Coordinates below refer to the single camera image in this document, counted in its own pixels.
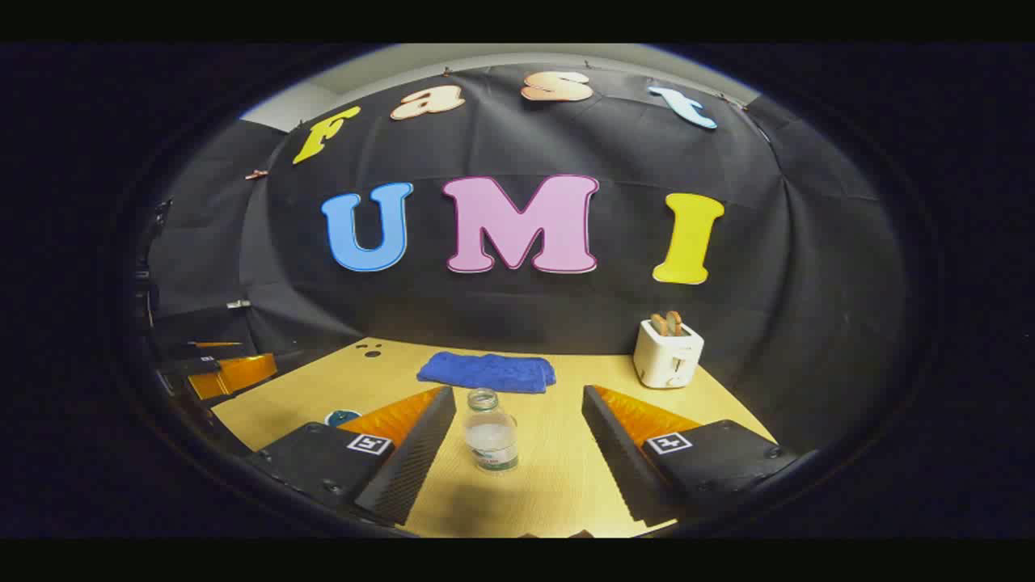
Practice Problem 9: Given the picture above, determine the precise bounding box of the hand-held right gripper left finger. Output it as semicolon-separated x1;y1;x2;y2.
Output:
247;386;458;526

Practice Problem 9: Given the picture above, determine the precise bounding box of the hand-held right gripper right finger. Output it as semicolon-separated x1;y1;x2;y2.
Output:
581;385;801;526

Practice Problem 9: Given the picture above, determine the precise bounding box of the clear plastic water bottle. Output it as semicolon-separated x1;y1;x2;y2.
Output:
463;388;519;474

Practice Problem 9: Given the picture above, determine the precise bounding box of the white toaster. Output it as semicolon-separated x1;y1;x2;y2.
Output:
633;318;704;390

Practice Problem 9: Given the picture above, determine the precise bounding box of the blue folded towel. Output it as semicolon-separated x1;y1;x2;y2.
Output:
416;351;557;395

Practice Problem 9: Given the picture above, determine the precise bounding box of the black backdrop cloth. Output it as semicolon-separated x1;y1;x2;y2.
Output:
146;63;906;453

